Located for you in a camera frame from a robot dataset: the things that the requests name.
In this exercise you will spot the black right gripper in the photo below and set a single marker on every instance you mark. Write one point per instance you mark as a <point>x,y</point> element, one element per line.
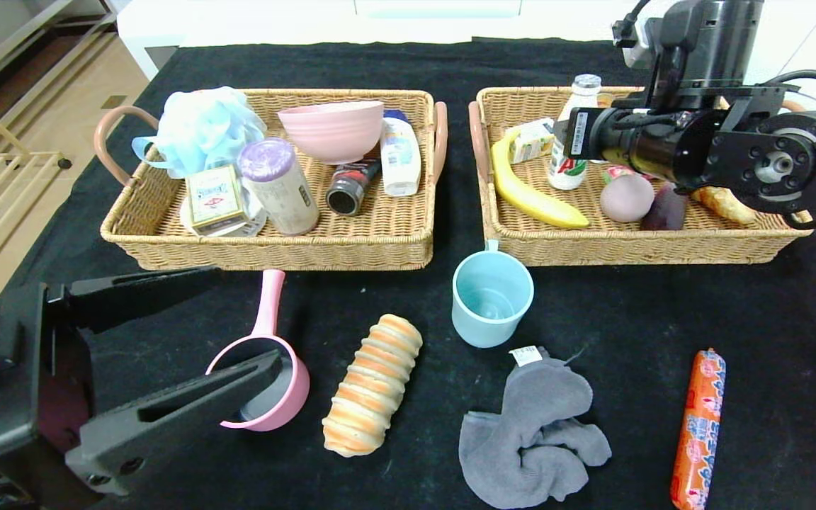
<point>579,133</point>

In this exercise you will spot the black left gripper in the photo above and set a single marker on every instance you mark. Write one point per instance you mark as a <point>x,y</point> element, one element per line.
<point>38,375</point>

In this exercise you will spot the white drink bottle green label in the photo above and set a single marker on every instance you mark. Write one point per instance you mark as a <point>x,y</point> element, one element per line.
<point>565,173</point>

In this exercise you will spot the pink saucepan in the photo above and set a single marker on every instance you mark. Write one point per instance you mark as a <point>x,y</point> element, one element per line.
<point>271,304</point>

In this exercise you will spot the light blue mug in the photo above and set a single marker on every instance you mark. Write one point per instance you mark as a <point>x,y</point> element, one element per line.
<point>493,322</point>

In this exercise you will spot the orange sausage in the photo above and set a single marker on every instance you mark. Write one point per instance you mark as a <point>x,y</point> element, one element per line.
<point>698,432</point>

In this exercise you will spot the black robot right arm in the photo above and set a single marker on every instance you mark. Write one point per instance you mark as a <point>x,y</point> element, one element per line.
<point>776,163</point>

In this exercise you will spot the small white yellow carton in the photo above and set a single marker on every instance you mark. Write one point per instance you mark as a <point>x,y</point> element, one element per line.
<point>530,140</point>

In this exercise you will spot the pink wrapped candy bar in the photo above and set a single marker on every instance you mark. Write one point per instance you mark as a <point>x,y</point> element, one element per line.
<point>617,173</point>

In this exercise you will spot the pink egg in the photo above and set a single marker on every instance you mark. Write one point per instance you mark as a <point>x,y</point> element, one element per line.
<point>625,198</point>

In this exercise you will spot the yellow banana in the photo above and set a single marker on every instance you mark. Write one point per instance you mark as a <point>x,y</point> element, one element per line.
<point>521,193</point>

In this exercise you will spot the purple eggplant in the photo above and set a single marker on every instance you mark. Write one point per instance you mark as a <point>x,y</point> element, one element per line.
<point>665,210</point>

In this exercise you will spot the golden croissant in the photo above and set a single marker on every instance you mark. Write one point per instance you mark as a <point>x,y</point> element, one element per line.
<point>723,205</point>

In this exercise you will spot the white lotion tube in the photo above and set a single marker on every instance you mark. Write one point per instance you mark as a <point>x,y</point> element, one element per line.
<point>401,161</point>

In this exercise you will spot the green and white soap box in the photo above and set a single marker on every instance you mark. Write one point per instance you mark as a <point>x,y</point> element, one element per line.
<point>217,200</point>

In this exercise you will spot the white plastic packet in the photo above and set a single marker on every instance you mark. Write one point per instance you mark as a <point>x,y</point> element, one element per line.
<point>258,219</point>

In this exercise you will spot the black and red tube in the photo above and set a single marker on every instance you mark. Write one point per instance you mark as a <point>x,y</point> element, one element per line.
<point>351,186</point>

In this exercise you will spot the beige canister with purple lid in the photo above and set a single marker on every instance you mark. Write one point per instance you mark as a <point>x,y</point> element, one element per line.
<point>284,190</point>

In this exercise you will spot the beige wheeled rack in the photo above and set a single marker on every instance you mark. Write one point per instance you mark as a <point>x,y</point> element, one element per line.
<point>22,156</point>

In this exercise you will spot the striped bread roll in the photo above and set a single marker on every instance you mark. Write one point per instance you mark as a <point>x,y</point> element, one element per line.
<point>372,386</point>

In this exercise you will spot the pink ribbed bowl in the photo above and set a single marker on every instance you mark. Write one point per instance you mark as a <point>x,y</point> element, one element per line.
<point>333,133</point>

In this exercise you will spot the light blue bath loofah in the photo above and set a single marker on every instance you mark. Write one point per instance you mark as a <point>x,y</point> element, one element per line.
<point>202,131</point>

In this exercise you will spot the grey towel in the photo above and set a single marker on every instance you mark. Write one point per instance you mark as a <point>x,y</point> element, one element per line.
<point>535,425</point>

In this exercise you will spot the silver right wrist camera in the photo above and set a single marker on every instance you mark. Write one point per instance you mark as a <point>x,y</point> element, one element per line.
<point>640,55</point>

